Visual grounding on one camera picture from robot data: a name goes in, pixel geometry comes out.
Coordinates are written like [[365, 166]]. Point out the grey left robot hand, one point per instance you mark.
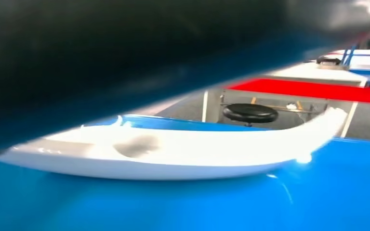
[[108, 47]]

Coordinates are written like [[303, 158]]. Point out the black round stool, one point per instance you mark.
[[250, 112]]

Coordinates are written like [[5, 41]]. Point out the red barrier tape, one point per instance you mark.
[[316, 89]]

